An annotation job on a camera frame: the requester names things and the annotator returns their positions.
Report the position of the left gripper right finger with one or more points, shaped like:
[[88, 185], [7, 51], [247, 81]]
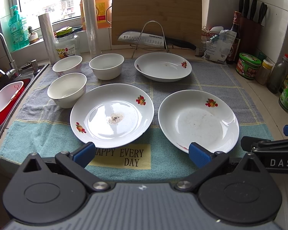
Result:
[[209, 165]]

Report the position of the green dish soap bottle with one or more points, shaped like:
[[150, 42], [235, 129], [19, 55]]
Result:
[[18, 29]]

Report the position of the short plastic wrap roll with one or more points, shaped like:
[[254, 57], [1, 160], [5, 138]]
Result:
[[48, 37]]

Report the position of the bamboo cutting board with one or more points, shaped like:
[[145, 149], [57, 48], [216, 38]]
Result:
[[177, 19]]

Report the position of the steel kitchen faucet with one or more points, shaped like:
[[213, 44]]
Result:
[[9, 57]]

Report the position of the wire knife rack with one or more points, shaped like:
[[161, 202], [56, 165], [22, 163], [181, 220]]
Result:
[[150, 39]]

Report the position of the plain white bowl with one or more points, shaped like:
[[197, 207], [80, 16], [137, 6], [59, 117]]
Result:
[[107, 66]]

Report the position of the orange oil bottle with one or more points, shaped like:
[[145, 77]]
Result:
[[103, 13]]

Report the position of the yellow lid spice jar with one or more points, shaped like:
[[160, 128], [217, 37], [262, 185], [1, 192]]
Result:
[[264, 72]]

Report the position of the grey blue checked towel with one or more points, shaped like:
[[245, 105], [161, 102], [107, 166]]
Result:
[[42, 127]]

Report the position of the tall plastic wrap roll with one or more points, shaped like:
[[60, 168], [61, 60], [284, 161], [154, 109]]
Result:
[[89, 7]]

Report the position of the white bowl pink flowers front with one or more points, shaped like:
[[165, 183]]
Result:
[[67, 89]]

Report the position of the red white basin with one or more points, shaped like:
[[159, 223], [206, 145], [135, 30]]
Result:
[[9, 96]]

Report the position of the steel cleaver knife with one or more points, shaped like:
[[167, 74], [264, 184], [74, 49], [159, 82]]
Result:
[[132, 36]]

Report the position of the white bowl pink flowers back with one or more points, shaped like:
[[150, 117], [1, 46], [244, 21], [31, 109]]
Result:
[[72, 64]]

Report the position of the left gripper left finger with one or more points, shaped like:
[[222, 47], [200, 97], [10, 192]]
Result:
[[74, 163]]

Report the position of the green lidded sauce tub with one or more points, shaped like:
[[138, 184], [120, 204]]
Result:
[[248, 66]]

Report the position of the white bowl pink flowers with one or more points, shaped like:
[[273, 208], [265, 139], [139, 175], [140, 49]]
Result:
[[72, 64], [67, 89]]

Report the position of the white plastic food bag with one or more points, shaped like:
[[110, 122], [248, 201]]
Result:
[[219, 44]]

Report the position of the dark wooden knife block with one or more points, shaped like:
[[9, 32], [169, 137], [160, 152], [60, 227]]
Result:
[[249, 28]]

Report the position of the glass jar green lid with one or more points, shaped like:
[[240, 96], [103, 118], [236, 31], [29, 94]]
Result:
[[67, 42]]

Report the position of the dark glass condiment bottle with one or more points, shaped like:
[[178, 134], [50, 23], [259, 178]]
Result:
[[278, 75]]

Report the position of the small potted plant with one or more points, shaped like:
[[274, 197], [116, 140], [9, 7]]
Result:
[[33, 36]]

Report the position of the white plate with food residue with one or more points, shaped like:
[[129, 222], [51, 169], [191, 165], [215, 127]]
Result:
[[112, 115]]

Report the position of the steel sink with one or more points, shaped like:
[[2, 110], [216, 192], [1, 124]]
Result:
[[24, 73]]

